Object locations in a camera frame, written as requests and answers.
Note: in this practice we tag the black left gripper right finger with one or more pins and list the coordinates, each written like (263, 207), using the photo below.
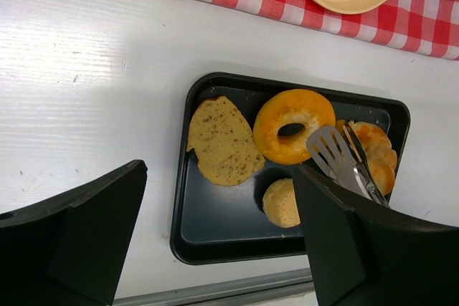
(362, 253)

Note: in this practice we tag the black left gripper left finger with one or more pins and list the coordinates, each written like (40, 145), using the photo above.
(70, 249)

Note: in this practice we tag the metal serving tongs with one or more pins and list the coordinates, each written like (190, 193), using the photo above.
(338, 152)

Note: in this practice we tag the orange glazed donut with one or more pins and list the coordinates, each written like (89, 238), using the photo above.
(297, 106)

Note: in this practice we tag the flat brown bread slice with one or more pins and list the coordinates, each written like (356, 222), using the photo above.
(223, 142)

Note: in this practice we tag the small round tan muffin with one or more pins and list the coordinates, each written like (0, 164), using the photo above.
(279, 204)

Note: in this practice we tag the twisted orange white bun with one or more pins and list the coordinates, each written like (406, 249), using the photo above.
(380, 157)

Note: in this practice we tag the black baking tray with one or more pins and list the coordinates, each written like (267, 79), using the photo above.
(214, 224)

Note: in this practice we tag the red white checkered cloth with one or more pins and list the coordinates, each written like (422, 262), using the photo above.
(428, 27)

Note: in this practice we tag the aluminium rail at table edge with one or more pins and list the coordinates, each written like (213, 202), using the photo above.
(247, 291)

